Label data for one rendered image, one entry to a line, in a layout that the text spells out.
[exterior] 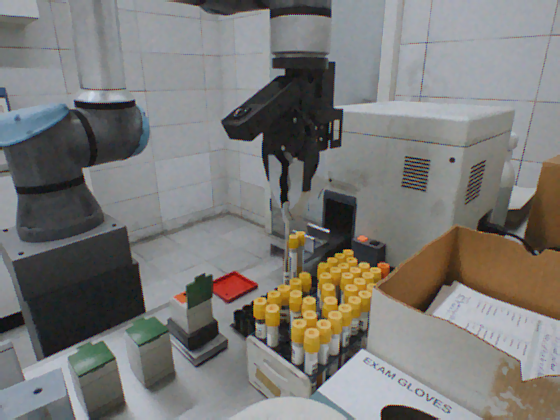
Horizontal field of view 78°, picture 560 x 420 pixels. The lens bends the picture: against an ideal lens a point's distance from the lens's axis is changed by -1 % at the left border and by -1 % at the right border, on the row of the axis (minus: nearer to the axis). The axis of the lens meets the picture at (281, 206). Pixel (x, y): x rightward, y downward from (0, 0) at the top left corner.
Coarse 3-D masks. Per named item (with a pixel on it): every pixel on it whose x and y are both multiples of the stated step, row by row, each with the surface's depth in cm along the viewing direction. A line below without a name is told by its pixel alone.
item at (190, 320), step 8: (176, 296) 48; (184, 296) 48; (176, 304) 47; (184, 304) 46; (200, 304) 47; (208, 304) 48; (176, 312) 48; (184, 312) 46; (192, 312) 46; (200, 312) 47; (208, 312) 48; (176, 320) 48; (184, 320) 47; (192, 320) 47; (200, 320) 48; (208, 320) 49; (184, 328) 47; (192, 328) 47
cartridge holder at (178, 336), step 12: (168, 324) 50; (216, 324) 49; (180, 336) 48; (192, 336) 47; (204, 336) 48; (216, 336) 50; (180, 348) 48; (192, 348) 47; (204, 348) 47; (216, 348) 48; (192, 360) 46
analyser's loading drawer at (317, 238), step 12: (312, 228) 72; (336, 228) 79; (348, 228) 79; (312, 240) 67; (324, 240) 71; (336, 240) 73; (348, 240) 75; (276, 252) 66; (288, 252) 64; (312, 252) 67; (324, 252) 70; (276, 264) 67
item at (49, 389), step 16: (32, 384) 31; (48, 384) 31; (64, 384) 31; (0, 400) 29; (16, 400) 29; (32, 400) 29; (48, 400) 29; (64, 400) 30; (0, 416) 28; (16, 416) 28; (32, 416) 29; (48, 416) 30; (64, 416) 30
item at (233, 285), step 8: (232, 272) 67; (216, 280) 65; (224, 280) 65; (232, 280) 65; (240, 280) 65; (248, 280) 65; (216, 288) 63; (224, 288) 63; (232, 288) 63; (240, 288) 63; (248, 288) 62; (256, 288) 63; (224, 296) 60; (232, 296) 60; (240, 296) 61
